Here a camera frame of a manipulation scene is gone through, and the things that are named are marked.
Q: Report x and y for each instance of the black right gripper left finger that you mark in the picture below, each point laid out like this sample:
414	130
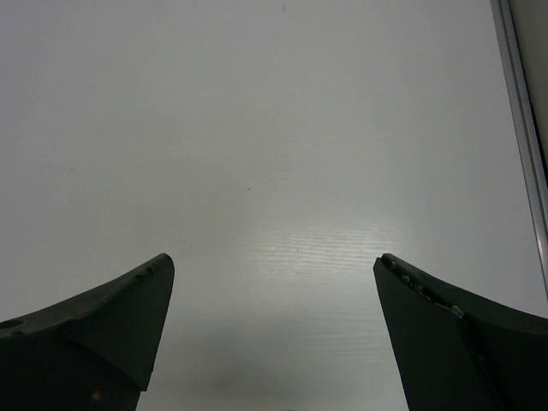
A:
93	351

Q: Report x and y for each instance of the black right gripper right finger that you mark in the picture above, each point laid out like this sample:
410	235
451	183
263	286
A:
456	350

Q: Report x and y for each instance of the aluminium table edge rail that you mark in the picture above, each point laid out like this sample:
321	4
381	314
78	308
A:
525	125

